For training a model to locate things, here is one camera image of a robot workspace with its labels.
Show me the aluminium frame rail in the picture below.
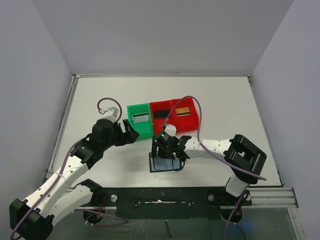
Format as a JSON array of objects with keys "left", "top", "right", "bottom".
[{"left": 249, "top": 187, "right": 299, "bottom": 208}]

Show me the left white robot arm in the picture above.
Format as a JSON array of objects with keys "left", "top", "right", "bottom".
[{"left": 9, "top": 119, "right": 139, "bottom": 240}]

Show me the gold credit card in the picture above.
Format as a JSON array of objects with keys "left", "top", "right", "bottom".
[{"left": 175, "top": 107, "right": 191, "bottom": 117}]

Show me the black credit card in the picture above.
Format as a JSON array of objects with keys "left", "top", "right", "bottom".
[{"left": 153, "top": 109, "right": 170, "bottom": 120}]

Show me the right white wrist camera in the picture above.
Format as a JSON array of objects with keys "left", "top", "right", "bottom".
[{"left": 164, "top": 124, "right": 177, "bottom": 136}]

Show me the right red plastic bin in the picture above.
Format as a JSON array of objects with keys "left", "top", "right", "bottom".
[{"left": 170, "top": 97, "right": 199, "bottom": 133}]

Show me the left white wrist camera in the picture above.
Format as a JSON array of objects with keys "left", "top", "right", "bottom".
[{"left": 100, "top": 107, "right": 119, "bottom": 123}]

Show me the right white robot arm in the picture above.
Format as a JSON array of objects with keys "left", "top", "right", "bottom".
[{"left": 149, "top": 130, "right": 267, "bottom": 198}]

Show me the green plastic bin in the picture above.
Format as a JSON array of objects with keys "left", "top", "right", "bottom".
[{"left": 127, "top": 103, "right": 154, "bottom": 140}]

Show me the silver credit card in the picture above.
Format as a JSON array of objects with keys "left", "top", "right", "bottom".
[{"left": 132, "top": 112, "right": 149, "bottom": 123}]

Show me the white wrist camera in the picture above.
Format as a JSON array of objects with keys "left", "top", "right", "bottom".
[
  {"left": 164, "top": 124, "right": 177, "bottom": 136},
  {"left": 100, "top": 107, "right": 119, "bottom": 123}
]

